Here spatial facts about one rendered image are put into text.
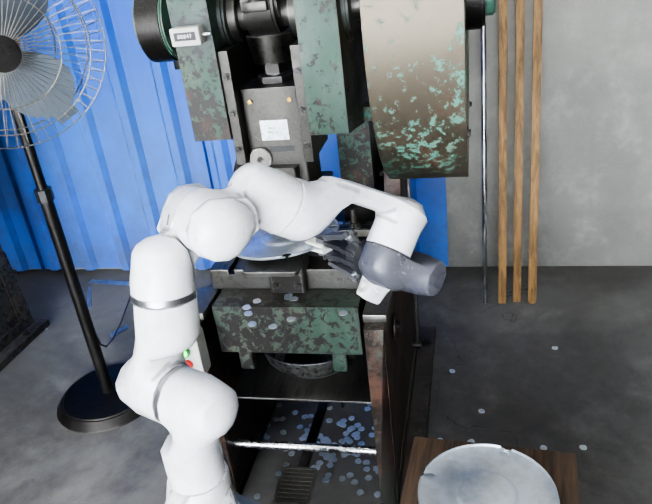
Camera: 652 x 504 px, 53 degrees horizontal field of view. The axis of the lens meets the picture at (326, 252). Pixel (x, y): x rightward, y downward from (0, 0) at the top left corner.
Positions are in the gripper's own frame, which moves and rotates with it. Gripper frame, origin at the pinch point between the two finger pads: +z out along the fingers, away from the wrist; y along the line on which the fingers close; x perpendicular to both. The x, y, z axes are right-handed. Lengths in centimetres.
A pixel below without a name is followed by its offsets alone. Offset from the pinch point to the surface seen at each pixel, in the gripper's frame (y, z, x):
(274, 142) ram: 24.2, 14.5, -3.3
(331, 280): -13.1, 4.7, -5.2
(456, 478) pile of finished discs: -45, -42, 6
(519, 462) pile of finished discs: -46, -49, -7
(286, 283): -11.5, 11.7, 4.2
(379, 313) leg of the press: -17.7, -12.7, -4.9
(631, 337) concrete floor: -83, -17, -121
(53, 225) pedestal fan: 2, 97, 34
